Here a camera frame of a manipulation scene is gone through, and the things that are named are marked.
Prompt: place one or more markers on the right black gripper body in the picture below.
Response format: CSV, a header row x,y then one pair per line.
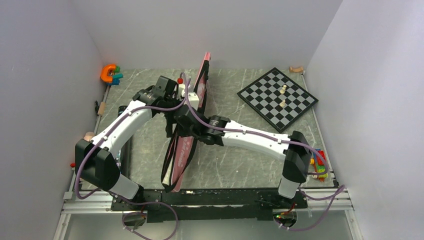
x,y
182,132

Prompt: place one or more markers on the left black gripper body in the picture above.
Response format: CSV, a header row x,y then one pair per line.
x,y
172,101

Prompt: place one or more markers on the pink racket bag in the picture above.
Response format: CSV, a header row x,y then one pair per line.
x,y
182,144

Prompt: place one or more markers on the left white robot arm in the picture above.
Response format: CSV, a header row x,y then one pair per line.
x,y
95,159

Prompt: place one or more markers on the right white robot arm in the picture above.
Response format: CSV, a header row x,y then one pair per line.
x,y
293,150

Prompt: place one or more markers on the blue green toy blocks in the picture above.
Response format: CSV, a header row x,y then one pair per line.
x,y
116,77

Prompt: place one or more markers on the small wooden brush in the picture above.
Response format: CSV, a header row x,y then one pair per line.
x,y
99,108

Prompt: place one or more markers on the orange C toy block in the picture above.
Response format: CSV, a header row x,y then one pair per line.
x,y
107,73

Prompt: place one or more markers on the black white chessboard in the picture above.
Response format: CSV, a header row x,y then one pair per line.
x,y
264,97

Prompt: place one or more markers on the white chess piece upper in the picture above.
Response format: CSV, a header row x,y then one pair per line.
x,y
283,89

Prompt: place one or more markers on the wooden arch block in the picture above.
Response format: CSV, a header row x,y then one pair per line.
x,y
293,69

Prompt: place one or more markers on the colourful toy brick stack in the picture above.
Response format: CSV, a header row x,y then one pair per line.
x,y
319,165

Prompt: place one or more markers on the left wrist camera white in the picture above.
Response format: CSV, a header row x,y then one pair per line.
x,y
181,88

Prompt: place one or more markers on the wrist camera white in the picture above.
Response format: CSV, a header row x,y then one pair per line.
x,y
193,100
181,88

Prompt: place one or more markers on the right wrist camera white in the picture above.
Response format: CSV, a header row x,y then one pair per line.
x,y
193,100

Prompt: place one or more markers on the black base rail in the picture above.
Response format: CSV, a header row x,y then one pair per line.
x,y
212,204

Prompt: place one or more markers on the beige handle tool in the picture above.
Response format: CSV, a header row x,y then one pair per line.
x,y
88,136

